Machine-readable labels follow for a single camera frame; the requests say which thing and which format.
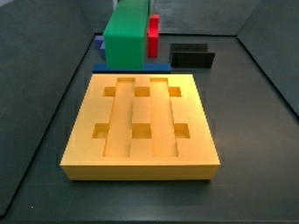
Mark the green rectangular block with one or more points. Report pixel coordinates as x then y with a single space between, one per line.
125 35

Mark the yellow slotted board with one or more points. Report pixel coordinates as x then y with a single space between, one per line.
141 130

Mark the blue rectangular block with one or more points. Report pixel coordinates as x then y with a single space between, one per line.
150 68

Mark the red stepped block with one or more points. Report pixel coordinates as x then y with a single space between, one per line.
153 36

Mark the black angle bracket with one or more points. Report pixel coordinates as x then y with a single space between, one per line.
192 56

